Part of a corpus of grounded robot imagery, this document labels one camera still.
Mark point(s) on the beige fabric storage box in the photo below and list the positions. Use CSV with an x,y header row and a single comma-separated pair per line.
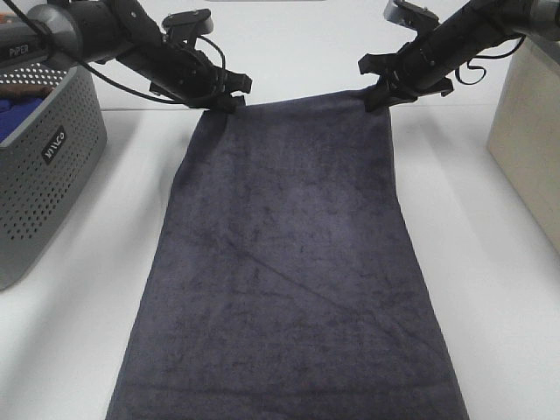
x,y
524,138

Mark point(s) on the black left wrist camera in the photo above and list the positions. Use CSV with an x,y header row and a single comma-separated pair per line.
x,y
188,25

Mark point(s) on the blue cloth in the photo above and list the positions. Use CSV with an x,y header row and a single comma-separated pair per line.
x,y
14,112

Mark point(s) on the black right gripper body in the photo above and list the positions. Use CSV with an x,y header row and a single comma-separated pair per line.
x,y
410,73

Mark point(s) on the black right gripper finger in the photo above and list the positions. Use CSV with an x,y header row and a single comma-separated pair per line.
x,y
380,64
379,96

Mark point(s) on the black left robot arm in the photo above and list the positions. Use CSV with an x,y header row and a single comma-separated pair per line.
x,y
81,32

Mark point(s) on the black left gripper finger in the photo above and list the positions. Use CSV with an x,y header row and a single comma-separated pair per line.
x,y
225,103
235,82

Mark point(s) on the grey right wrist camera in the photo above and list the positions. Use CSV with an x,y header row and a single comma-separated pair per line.
x,y
410,16

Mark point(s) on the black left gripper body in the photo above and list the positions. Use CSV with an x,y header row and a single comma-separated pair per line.
x,y
184,74

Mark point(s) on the brown cloth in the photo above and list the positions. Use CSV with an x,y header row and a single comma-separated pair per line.
x,y
14,91

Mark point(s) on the grey perforated plastic basket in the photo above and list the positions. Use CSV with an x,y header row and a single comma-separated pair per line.
x,y
49,157

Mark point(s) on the dark grey towel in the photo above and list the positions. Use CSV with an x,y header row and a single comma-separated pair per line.
x,y
285,284

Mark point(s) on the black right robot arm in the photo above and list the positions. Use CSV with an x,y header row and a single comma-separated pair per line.
x,y
479,25

